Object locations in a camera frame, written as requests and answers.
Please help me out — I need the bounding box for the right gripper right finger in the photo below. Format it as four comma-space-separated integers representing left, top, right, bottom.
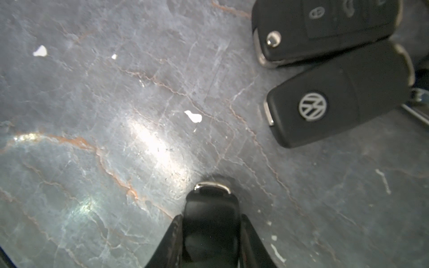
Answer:
239, 214, 277, 268

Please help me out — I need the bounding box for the black chrome Bentley key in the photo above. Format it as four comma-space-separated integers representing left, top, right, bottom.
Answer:
402, 55, 429, 126

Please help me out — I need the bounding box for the black VW flip key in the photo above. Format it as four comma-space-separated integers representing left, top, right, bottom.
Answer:
264, 40, 415, 148

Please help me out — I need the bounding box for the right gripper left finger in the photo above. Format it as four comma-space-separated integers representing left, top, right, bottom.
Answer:
146, 214, 183, 268

